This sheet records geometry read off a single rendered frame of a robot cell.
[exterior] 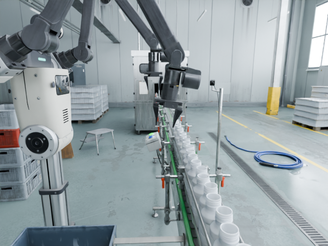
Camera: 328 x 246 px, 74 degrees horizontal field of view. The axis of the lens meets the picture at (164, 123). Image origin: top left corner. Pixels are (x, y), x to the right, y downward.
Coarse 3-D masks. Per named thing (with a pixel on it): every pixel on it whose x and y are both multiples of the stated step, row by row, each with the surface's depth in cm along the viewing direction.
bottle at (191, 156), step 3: (189, 156) 82; (192, 156) 85; (195, 156) 82; (189, 159) 83; (192, 159) 82; (189, 162) 83; (186, 165) 84; (189, 165) 83; (186, 168) 83; (189, 168) 82; (186, 171) 83; (186, 180) 84; (186, 183) 84; (186, 186) 85; (186, 189) 85
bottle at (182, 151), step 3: (183, 141) 102; (186, 141) 102; (183, 144) 100; (186, 144) 99; (183, 147) 100; (180, 150) 102; (183, 150) 100; (180, 153) 101; (183, 153) 99; (180, 162) 102
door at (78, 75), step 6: (72, 66) 1043; (78, 66) 1040; (84, 66) 1046; (72, 72) 1048; (78, 72) 1050; (84, 72) 1050; (72, 78) 1054; (78, 78) 1055; (84, 78) 1055; (72, 84) 1060; (78, 84) 1061
